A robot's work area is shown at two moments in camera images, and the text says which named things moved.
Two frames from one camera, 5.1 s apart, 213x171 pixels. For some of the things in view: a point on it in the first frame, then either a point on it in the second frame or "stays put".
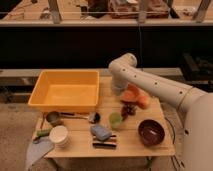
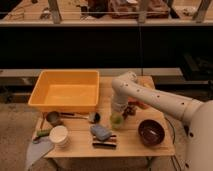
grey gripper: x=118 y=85 to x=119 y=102
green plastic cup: x=115 y=120 stays put
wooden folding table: x=122 y=126 stays put
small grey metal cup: x=54 y=119 stays put
